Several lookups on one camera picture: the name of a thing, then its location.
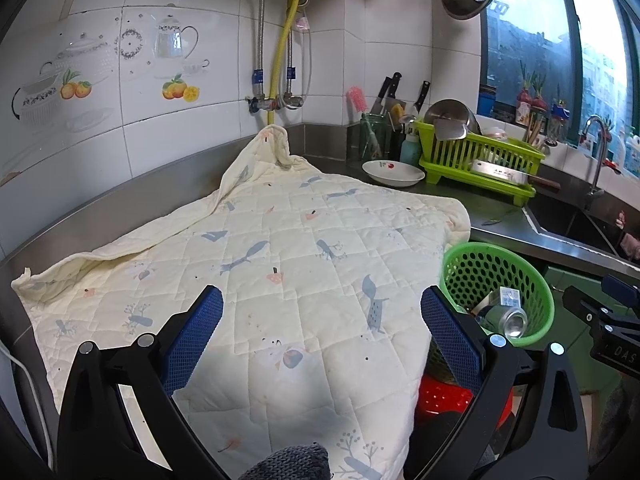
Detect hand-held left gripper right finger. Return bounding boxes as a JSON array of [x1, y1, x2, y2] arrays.
[[421, 285, 590, 480]]

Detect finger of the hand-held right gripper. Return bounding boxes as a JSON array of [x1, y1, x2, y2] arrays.
[[562, 285, 609, 327], [601, 275, 640, 311]]

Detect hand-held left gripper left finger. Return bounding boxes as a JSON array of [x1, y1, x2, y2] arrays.
[[56, 285, 224, 480]]

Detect blue and silver can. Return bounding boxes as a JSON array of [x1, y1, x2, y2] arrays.
[[475, 304, 529, 339]]

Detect green plastic basket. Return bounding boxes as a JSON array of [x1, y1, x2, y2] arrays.
[[427, 241, 556, 386]]

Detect red plastic stool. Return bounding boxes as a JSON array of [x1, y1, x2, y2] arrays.
[[415, 375, 516, 432]]

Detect steel sink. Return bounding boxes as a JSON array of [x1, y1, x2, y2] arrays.
[[525, 195, 626, 256]]

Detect steel faucet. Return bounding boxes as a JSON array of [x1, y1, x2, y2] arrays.
[[580, 115, 611, 198]]

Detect clear detergent bottle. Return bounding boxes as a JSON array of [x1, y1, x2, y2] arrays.
[[625, 127, 640, 176]]

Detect cream quilted blanket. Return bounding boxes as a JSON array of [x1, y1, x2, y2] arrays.
[[11, 126, 471, 480]]

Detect white plastic bottle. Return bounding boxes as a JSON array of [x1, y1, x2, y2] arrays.
[[612, 127, 628, 168]]

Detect grey knit sweater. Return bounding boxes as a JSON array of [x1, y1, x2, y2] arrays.
[[237, 442, 331, 480]]

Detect sprouting plant blue lidded jar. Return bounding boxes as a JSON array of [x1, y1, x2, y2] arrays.
[[550, 97, 571, 141]]

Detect white bowl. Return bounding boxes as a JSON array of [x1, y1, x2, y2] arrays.
[[362, 159, 426, 187]]

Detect green dish rack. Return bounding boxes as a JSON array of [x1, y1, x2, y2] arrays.
[[412, 117, 546, 207]]

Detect chopsticks bundle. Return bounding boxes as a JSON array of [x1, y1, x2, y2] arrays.
[[522, 110, 543, 143]]

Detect teal soap bottle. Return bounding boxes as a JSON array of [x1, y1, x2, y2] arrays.
[[400, 132, 421, 165]]

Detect sprouting bulbs in jar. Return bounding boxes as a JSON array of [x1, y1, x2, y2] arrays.
[[515, 60, 548, 126]]

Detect green glass jar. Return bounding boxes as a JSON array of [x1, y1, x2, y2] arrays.
[[360, 112, 393, 161]]

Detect blue plastic container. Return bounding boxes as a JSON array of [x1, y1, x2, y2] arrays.
[[477, 85, 497, 117]]

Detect pink bottle brush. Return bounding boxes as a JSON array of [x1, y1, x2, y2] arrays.
[[346, 86, 381, 158]]

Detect cleaver with wooden handle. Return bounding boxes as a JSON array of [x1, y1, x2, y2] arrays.
[[471, 160, 561, 191]]

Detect white cable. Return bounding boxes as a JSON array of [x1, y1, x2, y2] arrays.
[[0, 340, 53, 466]]

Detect metal water hose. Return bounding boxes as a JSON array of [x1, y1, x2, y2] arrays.
[[284, 0, 313, 109], [248, 0, 269, 111]]

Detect yellow gas hose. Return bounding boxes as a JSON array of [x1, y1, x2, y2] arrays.
[[267, 0, 305, 126]]

